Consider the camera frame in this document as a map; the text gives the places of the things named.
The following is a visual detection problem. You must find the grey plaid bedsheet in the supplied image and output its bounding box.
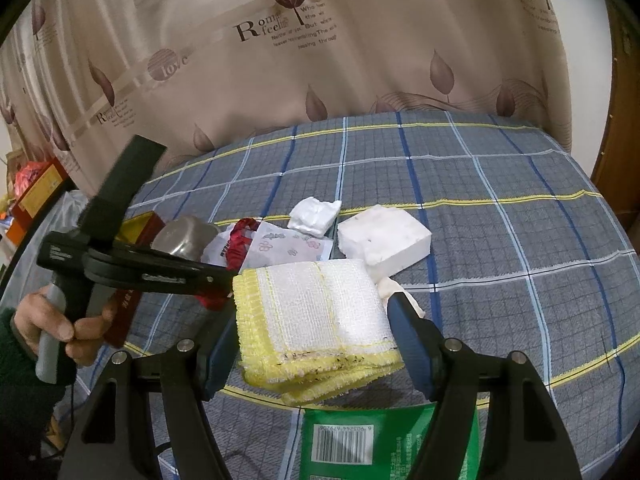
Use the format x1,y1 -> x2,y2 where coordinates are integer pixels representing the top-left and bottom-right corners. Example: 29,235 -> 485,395
50,110 -> 640,480

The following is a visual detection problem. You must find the beige leaf-print curtain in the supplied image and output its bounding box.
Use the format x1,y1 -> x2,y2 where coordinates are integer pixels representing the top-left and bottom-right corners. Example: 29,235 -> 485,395
0,0 -> 573,241

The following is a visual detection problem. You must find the red tin box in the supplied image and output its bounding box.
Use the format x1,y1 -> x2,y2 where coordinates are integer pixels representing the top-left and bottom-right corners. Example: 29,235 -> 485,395
105,211 -> 168,348

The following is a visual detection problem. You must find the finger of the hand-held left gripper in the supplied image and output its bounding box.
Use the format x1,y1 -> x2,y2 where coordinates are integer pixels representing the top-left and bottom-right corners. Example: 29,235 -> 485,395
129,250 -> 238,302

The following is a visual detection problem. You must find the translucent white plastic bag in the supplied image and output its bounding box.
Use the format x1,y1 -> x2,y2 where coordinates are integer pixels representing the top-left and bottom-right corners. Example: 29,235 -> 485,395
47,189 -> 101,241

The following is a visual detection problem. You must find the white packet with flower print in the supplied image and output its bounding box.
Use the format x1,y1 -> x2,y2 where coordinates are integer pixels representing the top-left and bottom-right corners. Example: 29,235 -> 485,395
242,222 -> 333,271

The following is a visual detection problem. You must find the red white snack wrapper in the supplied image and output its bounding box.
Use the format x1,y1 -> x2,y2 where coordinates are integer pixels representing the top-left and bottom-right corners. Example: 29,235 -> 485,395
192,217 -> 261,311

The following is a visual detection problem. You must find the green packet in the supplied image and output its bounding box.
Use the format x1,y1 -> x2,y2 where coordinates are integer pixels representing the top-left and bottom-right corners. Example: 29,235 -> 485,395
298,402 -> 482,480

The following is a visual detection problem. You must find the white packet with black print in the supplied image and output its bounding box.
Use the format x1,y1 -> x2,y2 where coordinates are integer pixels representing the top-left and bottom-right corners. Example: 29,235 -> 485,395
202,225 -> 237,267

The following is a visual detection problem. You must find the white foam block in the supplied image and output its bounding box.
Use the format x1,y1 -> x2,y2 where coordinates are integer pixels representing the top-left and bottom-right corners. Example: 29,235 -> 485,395
337,204 -> 432,279

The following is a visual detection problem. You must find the stainless steel bowl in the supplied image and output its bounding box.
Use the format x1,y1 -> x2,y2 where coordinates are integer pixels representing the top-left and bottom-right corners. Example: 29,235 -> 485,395
150,216 -> 221,263

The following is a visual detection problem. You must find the cream cloth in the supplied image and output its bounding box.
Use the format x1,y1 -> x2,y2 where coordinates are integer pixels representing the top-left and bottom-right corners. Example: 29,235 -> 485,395
375,276 -> 426,318

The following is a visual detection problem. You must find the person's left hand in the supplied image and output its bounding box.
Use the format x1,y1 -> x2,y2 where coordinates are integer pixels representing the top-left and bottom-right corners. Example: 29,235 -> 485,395
12,287 -> 118,368

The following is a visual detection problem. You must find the person's left forearm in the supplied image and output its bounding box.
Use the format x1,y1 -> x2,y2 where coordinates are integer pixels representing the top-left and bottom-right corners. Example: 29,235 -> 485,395
0,307 -> 67,480

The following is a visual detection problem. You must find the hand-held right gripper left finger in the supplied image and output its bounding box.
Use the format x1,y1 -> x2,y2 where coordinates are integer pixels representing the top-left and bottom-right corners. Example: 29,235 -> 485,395
60,310 -> 238,480

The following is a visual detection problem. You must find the yellow-edged white dishcloth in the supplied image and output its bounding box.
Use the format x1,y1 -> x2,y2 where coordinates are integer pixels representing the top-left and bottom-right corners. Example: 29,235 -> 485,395
232,259 -> 405,407

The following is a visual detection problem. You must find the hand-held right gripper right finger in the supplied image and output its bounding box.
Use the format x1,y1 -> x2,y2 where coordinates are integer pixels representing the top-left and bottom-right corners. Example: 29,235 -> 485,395
387,292 -> 583,480

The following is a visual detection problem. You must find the red and yellow box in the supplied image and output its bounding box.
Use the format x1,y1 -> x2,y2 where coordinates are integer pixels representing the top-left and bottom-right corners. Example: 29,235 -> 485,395
7,157 -> 71,246

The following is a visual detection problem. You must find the crumpled white tissue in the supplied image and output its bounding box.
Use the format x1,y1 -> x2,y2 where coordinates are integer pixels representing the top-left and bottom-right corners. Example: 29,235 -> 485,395
287,197 -> 343,237

